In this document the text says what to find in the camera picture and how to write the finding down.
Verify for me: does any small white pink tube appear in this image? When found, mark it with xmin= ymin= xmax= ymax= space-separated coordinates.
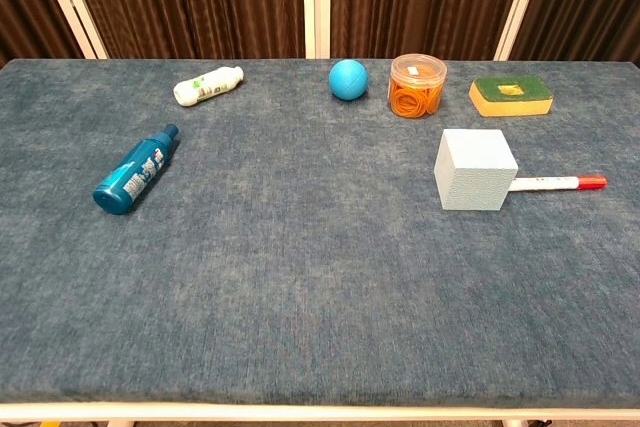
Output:
xmin=508 ymin=174 xmax=609 ymax=193

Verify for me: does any light blue foam cube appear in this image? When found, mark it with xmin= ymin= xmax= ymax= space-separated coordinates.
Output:
xmin=433 ymin=128 xmax=520 ymax=212

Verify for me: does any blue fabric table cover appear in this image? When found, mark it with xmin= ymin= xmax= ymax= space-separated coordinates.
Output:
xmin=0 ymin=57 xmax=640 ymax=407

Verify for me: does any blue rubber ball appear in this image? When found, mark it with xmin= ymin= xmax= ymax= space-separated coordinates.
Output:
xmin=328 ymin=59 xmax=370 ymax=101

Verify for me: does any clear jar of rubber bands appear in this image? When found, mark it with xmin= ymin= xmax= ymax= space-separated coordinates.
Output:
xmin=388 ymin=53 xmax=448 ymax=120

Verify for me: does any small white plastic bottle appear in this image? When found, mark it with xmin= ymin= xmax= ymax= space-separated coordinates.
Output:
xmin=172 ymin=65 xmax=245 ymax=108

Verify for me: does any teal spray bottle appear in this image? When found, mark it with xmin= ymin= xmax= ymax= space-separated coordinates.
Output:
xmin=92 ymin=123 xmax=181 ymax=216

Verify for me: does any yellow green scrub sponge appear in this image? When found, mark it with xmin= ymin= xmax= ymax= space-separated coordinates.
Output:
xmin=468 ymin=74 xmax=555 ymax=118

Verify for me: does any white partition frame post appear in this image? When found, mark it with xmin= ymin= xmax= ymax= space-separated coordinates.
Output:
xmin=493 ymin=0 xmax=550 ymax=62
xmin=31 ymin=0 xmax=109 ymax=60
xmin=300 ymin=0 xmax=333 ymax=60

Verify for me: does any white table frame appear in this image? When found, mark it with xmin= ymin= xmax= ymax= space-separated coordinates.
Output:
xmin=0 ymin=400 xmax=640 ymax=427

